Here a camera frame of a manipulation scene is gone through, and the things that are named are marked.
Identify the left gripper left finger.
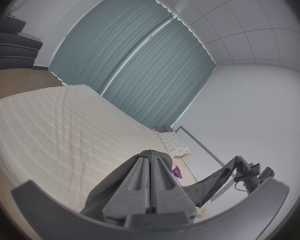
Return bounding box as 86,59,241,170
102,156,151,221

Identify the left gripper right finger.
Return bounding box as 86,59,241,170
150,154,198,220

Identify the black T-shirt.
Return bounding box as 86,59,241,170
79,149,244,222

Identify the white printed pillow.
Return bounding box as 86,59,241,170
159,131,192,157

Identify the grey bedside table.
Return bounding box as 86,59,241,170
154,125,174,133

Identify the purple garment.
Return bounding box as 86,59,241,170
171,166,183,179

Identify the bed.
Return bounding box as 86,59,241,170
0,84,225,218

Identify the black chest of drawers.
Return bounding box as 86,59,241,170
0,16,43,71

